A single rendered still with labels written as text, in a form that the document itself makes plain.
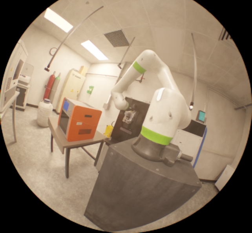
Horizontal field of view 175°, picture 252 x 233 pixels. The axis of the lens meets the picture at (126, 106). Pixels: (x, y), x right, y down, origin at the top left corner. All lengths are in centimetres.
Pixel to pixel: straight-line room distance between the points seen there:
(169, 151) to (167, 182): 11
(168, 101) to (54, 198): 143
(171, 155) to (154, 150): 7
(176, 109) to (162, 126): 7
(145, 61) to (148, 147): 49
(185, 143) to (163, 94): 91
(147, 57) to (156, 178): 59
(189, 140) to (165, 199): 90
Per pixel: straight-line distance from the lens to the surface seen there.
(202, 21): 165
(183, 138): 109
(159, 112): 26
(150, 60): 57
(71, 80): 368
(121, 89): 70
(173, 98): 27
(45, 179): 149
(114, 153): 26
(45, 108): 240
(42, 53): 386
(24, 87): 318
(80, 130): 99
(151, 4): 159
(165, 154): 30
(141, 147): 28
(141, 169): 24
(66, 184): 145
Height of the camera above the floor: 127
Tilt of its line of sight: 1 degrees up
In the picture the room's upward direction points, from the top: 21 degrees clockwise
